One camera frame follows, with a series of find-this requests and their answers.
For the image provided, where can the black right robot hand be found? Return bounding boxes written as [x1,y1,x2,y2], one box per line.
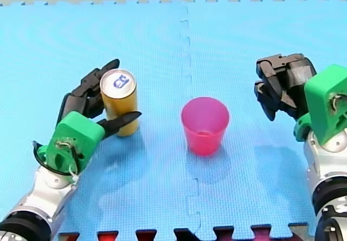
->
[254,53,318,122]

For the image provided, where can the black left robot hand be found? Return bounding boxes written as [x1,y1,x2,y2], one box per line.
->
[57,59,143,140]

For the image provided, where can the yellow drink can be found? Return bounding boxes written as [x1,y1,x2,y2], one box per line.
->
[99,68,140,137]

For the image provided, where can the pink plastic cup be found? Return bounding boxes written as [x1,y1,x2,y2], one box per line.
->
[181,97,230,156]

